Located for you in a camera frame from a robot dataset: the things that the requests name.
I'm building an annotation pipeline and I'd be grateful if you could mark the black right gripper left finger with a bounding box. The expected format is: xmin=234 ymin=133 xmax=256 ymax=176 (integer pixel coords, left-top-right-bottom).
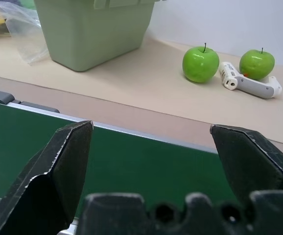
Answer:
xmin=0 ymin=119 xmax=94 ymax=235

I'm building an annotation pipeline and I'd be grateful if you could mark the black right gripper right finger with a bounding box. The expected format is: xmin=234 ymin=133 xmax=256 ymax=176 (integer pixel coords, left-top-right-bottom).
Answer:
xmin=209 ymin=124 xmax=283 ymax=204

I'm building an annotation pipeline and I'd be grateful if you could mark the green conveyor belt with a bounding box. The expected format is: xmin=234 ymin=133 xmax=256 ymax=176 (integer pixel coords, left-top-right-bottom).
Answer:
xmin=0 ymin=88 xmax=240 ymax=235

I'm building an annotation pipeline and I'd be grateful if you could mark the white handheld scanner gun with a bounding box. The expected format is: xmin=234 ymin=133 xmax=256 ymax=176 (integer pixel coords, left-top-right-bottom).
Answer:
xmin=218 ymin=61 xmax=283 ymax=99

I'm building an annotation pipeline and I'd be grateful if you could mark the green apple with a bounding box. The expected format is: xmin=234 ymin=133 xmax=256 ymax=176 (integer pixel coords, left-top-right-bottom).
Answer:
xmin=182 ymin=43 xmax=220 ymax=84
xmin=239 ymin=47 xmax=276 ymax=81

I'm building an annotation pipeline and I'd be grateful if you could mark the clear plastic bag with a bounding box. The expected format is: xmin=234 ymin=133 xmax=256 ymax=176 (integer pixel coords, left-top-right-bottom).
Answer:
xmin=0 ymin=0 xmax=49 ymax=66

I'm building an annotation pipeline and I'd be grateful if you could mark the light green plastic bin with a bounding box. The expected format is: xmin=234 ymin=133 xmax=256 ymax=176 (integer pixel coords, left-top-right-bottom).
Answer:
xmin=33 ymin=0 xmax=162 ymax=72

